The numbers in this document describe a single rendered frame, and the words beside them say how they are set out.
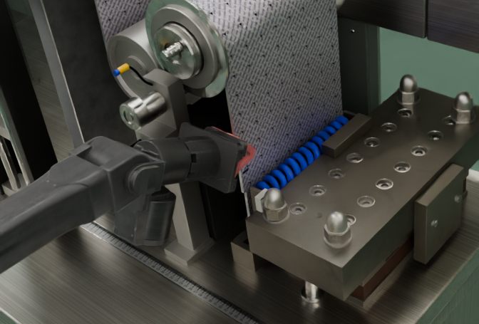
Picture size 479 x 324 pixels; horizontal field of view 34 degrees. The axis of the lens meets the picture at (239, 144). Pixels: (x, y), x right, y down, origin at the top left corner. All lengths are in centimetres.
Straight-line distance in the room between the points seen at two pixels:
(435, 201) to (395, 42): 245
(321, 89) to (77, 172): 46
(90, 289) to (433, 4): 65
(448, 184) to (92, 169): 51
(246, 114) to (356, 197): 19
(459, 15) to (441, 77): 212
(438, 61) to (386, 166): 226
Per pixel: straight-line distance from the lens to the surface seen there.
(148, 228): 95
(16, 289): 126
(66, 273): 125
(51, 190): 84
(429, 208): 109
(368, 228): 103
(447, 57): 341
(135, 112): 102
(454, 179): 113
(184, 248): 121
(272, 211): 104
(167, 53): 97
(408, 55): 343
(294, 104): 113
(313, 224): 104
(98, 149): 89
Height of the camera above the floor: 173
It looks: 36 degrees down
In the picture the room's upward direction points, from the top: 9 degrees counter-clockwise
